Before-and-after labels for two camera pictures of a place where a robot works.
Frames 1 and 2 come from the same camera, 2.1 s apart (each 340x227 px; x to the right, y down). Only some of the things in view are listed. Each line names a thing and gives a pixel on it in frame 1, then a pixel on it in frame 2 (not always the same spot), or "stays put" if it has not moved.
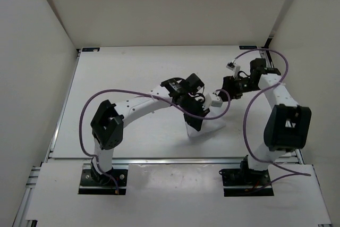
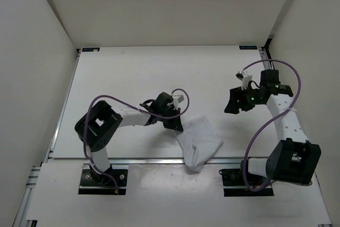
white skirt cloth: [209, 125] → [199, 141]
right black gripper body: [239, 86] → [249, 98]
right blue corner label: [248, 47] stays put
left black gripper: [193, 122] → [175, 124]
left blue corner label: [90, 49] stays put
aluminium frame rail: [164, 161] stays put
